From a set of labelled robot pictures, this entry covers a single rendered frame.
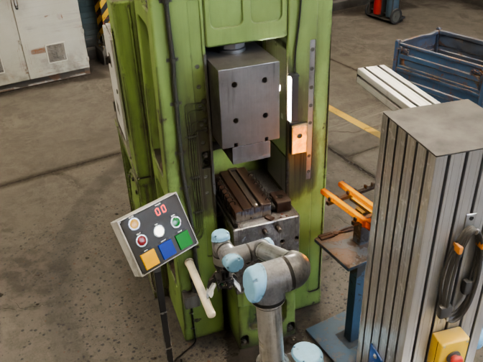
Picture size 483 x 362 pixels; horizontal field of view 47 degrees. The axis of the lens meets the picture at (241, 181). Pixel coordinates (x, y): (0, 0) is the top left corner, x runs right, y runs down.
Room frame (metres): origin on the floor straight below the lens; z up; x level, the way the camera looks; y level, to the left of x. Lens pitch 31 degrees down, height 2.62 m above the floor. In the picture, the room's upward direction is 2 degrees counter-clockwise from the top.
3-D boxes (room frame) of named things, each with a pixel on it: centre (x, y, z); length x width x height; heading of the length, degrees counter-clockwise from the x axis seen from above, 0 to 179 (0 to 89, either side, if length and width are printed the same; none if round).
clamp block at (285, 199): (2.52, -0.21, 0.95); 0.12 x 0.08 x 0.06; 18
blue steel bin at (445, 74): (5.76, -2.41, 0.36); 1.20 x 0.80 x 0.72; 34
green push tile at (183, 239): (2.13, 0.29, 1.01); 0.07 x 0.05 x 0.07; 133
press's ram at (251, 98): (2.62, -0.03, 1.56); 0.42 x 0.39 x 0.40; 18
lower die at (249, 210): (2.61, 0.01, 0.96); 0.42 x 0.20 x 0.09; 18
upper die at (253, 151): (2.61, 0.01, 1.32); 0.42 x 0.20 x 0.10; 18
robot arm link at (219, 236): (1.79, 0.09, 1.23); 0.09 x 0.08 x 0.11; 22
